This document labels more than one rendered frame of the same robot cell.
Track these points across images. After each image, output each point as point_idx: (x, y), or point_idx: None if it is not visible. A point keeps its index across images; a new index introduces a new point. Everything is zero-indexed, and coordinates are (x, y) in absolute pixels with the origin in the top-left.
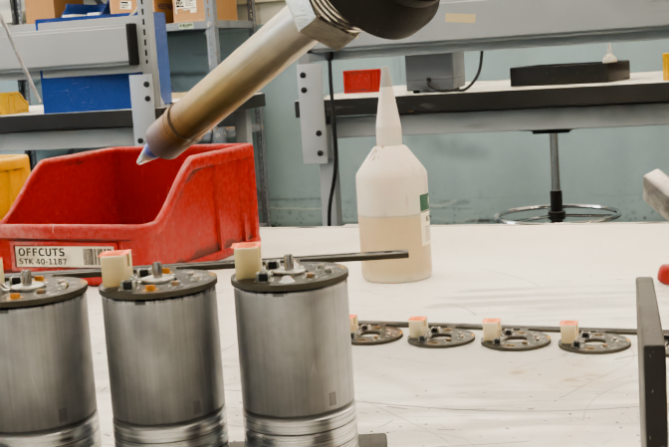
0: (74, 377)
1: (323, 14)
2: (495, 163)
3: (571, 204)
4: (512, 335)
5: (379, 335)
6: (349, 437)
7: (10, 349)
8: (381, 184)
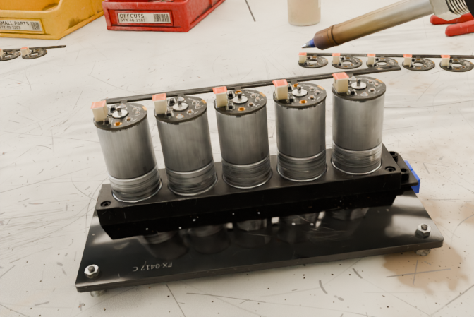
0: (265, 138)
1: (453, 10)
2: None
3: None
4: (379, 61)
5: (317, 61)
6: (381, 152)
7: (242, 132)
8: None
